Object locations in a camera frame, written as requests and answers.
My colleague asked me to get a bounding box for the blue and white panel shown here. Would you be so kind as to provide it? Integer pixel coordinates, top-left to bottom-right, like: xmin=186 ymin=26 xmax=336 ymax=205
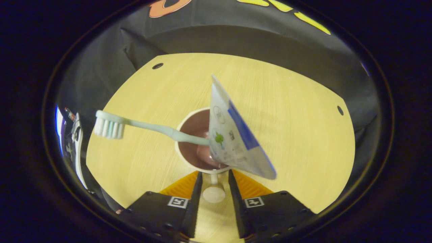
xmin=55 ymin=106 xmax=64 ymax=156

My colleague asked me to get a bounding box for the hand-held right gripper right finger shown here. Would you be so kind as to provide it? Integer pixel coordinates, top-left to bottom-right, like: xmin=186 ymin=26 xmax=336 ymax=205
xmin=228 ymin=169 xmax=316 ymax=239

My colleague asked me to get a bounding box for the beige cup with pink inside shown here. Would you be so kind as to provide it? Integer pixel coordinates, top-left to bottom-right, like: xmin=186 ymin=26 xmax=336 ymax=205
xmin=174 ymin=107 xmax=233 ymax=204

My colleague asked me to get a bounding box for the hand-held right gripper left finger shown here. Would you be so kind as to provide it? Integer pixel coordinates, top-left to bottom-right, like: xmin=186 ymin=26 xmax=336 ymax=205
xmin=120 ymin=171 xmax=204 ymax=240

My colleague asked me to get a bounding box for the white toothpaste tube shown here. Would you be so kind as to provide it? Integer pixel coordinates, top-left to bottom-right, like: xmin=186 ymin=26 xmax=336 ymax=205
xmin=208 ymin=75 xmax=277 ymax=180

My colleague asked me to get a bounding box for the black backdrop cloth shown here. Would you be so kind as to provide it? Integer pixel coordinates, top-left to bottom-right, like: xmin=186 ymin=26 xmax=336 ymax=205
xmin=56 ymin=0 xmax=380 ymax=135

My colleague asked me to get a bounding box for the pale mint toothbrush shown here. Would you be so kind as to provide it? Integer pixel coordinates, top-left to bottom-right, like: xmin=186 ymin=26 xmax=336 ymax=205
xmin=93 ymin=110 xmax=210 ymax=146

